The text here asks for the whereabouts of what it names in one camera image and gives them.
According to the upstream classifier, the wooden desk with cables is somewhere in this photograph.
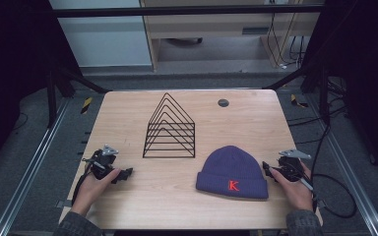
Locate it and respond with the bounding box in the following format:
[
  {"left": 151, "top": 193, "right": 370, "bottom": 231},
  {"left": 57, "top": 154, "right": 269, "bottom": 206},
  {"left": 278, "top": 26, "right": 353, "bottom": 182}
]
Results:
[{"left": 139, "top": 0, "right": 326, "bottom": 72}]

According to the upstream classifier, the person's left hand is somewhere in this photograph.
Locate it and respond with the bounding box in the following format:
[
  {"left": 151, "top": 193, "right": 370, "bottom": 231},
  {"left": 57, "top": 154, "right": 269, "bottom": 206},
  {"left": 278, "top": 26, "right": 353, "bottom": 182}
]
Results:
[{"left": 70, "top": 167, "right": 122, "bottom": 217}]

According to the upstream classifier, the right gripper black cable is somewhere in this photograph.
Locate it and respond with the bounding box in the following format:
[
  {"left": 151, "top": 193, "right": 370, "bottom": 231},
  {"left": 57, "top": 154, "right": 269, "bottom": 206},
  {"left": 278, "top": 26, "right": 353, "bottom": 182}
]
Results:
[{"left": 303, "top": 107, "right": 358, "bottom": 219}]

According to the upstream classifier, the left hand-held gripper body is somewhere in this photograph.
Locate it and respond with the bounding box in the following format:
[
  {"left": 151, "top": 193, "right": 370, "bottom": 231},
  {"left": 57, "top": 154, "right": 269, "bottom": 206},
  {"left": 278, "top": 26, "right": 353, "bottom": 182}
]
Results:
[{"left": 82, "top": 144, "right": 120, "bottom": 181}]

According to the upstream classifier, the white cabinet panel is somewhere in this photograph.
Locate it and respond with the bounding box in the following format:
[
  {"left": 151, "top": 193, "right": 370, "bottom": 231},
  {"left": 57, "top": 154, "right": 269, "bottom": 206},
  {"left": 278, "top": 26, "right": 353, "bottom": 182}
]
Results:
[{"left": 48, "top": 0, "right": 154, "bottom": 68}]

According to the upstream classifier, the black wire triangular rack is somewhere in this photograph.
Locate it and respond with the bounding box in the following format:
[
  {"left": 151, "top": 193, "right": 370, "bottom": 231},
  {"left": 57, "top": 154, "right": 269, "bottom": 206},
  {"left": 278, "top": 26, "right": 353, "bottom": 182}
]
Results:
[{"left": 142, "top": 91, "right": 197, "bottom": 159}]

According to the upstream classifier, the aluminium floor rail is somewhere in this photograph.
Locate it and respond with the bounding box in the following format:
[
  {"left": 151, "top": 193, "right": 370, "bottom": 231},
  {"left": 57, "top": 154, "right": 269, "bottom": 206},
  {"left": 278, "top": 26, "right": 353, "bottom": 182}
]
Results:
[
  {"left": 0, "top": 97, "right": 72, "bottom": 236},
  {"left": 304, "top": 94, "right": 378, "bottom": 236}
]

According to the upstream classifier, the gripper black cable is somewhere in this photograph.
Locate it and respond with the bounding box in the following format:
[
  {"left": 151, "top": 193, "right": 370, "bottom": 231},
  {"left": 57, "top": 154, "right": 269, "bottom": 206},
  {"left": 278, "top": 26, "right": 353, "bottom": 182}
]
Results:
[
  {"left": 303, "top": 107, "right": 358, "bottom": 219},
  {"left": 71, "top": 163, "right": 95, "bottom": 206}
]

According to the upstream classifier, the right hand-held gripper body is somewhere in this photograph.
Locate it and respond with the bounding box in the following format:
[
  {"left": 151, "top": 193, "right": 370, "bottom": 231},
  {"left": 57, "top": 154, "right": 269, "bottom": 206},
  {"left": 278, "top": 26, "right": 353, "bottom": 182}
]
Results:
[{"left": 277, "top": 148, "right": 313, "bottom": 183}]

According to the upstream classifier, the person's right hand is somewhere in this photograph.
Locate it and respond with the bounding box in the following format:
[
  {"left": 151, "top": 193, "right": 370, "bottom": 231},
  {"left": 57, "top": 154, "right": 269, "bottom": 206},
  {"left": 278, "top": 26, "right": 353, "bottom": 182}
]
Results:
[{"left": 269, "top": 161, "right": 315, "bottom": 212}]

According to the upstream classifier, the black metal frame bar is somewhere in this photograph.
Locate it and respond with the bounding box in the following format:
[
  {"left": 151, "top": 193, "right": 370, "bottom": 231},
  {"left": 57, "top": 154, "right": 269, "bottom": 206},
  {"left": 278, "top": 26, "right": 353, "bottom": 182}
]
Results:
[{"left": 50, "top": 3, "right": 326, "bottom": 19}]

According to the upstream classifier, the purple knit beanie hat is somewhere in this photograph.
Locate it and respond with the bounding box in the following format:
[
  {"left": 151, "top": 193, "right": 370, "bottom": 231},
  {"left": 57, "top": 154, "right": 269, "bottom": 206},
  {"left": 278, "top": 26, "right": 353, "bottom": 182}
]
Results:
[{"left": 195, "top": 145, "right": 270, "bottom": 201}]

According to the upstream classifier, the yellow black hazard tape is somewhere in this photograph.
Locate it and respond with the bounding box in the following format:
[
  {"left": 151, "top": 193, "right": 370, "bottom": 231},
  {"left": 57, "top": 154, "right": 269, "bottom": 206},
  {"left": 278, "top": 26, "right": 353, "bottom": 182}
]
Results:
[
  {"left": 80, "top": 96, "right": 94, "bottom": 115},
  {"left": 289, "top": 93, "right": 309, "bottom": 109}
]

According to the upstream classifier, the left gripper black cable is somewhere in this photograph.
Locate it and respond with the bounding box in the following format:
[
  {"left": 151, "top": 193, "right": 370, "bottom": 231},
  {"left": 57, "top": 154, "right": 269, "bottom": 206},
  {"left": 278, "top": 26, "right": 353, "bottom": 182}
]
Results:
[{"left": 71, "top": 163, "right": 95, "bottom": 206}]

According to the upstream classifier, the black frame leg strut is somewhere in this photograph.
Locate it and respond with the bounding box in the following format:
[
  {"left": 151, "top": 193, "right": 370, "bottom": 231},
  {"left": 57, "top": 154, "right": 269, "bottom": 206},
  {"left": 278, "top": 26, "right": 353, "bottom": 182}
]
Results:
[
  {"left": 262, "top": 62, "right": 331, "bottom": 124},
  {"left": 45, "top": 62, "right": 111, "bottom": 129}
]

